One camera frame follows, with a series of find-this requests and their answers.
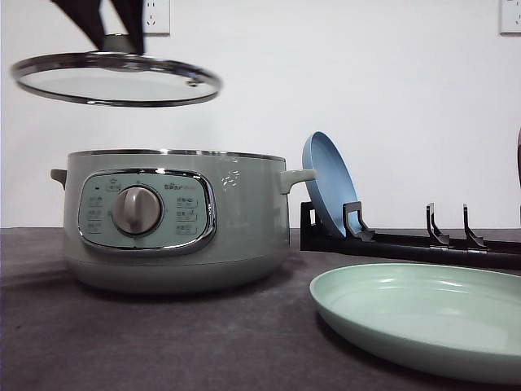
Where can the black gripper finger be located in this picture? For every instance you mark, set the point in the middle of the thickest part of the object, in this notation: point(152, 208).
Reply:
point(87, 15)
point(131, 15)

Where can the glass steamer lid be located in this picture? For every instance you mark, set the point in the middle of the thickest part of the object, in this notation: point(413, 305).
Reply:
point(113, 77)

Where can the green plate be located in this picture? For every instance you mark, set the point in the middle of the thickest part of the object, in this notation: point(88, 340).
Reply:
point(453, 320)

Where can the green electric steamer pot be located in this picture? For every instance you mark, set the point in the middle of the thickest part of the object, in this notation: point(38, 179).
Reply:
point(173, 221)

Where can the blue plate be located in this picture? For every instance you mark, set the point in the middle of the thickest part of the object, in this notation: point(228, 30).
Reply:
point(334, 185)

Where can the black plate rack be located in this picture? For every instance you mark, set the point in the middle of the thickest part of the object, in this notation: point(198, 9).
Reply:
point(359, 238)

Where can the dark grey table mat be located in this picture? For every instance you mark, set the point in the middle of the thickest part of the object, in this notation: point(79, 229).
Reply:
point(60, 331)

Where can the white wall socket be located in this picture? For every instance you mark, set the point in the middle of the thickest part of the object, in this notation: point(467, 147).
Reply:
point(510, 18)
point(156, 18)

